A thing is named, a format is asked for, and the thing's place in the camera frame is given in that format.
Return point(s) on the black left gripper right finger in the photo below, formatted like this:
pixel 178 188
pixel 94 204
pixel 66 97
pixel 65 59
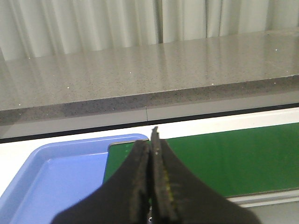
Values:
pixel 179 197

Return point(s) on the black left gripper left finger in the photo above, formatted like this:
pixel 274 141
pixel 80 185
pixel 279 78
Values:
pixel 122 199

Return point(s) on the blue plastic tray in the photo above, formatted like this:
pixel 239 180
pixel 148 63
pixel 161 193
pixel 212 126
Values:
pixel 56 176

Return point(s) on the green conveyor belt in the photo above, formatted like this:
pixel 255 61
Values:
pixel 244 161

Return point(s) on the grey stone countertop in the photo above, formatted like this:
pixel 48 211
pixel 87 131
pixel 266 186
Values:
pixel 115 80

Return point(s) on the white pleated curtain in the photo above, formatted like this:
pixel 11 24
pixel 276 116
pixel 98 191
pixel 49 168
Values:
pixel 36 28

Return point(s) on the aluminium conveyor side rail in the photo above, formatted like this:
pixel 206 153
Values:
pixel 266 198

